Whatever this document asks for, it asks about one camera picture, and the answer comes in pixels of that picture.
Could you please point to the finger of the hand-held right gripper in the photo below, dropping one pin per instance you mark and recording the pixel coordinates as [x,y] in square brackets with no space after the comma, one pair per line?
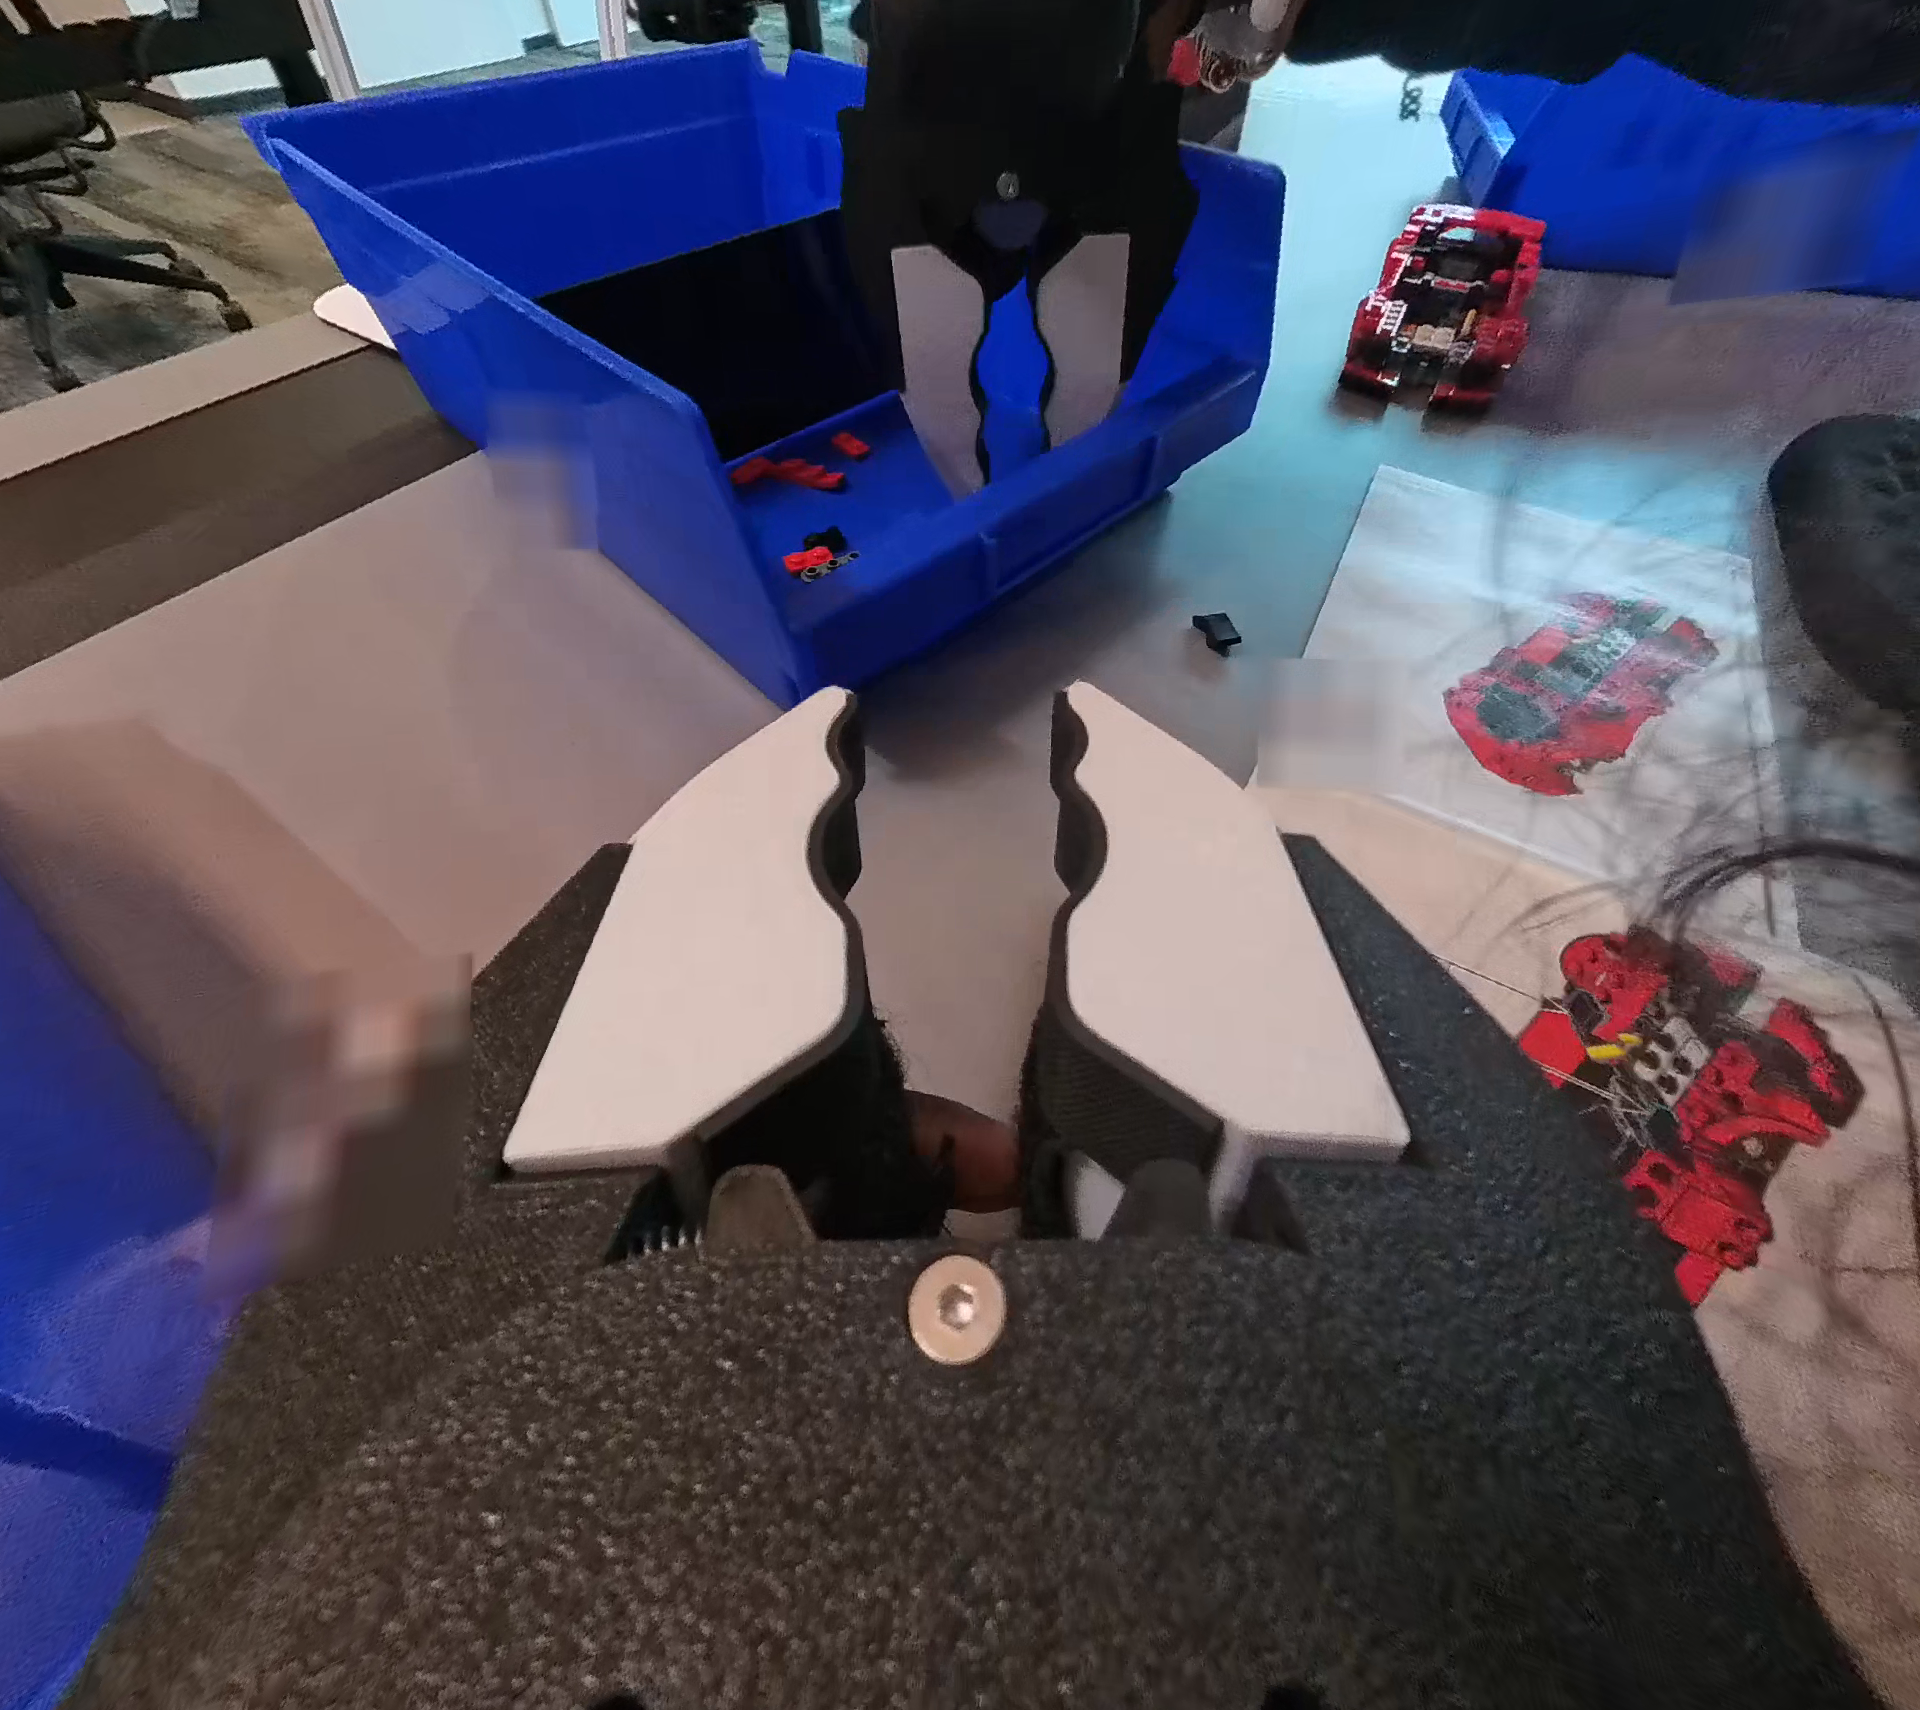
[931,344]
[1082,331]

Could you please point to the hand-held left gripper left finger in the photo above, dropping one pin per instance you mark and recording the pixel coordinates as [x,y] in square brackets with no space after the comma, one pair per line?
[704,975]

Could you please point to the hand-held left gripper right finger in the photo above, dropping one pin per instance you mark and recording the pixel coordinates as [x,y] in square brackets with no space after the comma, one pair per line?
[1214,975]

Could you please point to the small black toy brick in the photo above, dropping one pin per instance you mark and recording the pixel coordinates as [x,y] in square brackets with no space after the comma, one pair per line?
[1219,633]

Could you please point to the red toy brick car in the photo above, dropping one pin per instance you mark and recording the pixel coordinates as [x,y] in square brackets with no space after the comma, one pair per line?
[1440,301]

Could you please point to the white instruction booklet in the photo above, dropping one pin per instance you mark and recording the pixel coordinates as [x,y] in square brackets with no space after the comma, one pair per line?
[1501,571]

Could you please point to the person's left hand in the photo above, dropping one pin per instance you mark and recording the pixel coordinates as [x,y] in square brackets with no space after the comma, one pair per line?
[975,1149]

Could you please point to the red and black brick cluster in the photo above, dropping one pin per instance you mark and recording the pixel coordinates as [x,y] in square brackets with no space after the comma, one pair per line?
[821,554]

